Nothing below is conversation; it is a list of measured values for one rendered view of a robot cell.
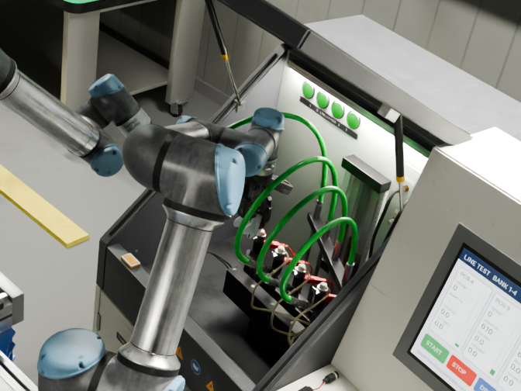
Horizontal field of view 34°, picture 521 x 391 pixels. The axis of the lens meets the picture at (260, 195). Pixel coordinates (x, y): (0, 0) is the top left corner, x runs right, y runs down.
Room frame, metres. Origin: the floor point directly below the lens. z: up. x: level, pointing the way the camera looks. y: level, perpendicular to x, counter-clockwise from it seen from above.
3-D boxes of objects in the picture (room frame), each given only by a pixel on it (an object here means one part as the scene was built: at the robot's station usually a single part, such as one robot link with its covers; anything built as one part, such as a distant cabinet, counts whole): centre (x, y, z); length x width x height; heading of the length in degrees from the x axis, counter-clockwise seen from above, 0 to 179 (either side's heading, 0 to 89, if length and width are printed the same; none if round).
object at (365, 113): (1.97, -0.21, 1.43); 0.54 x 0.03 x 0.02; 45
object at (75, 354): (1.11, 0.28, 1.20); 0.13 x 0.12 x 0.14; 78
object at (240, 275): (1.70, -0.11, 0.91); 0.34 x 0.10 x 0.15; 45
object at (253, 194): (1.75, 0.02, 1.26); 0.09 x 0.08 x 0.12; 135
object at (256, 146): (1.66, 0.05, 1.42); 0.11 x 0.11 x 0.08; 78
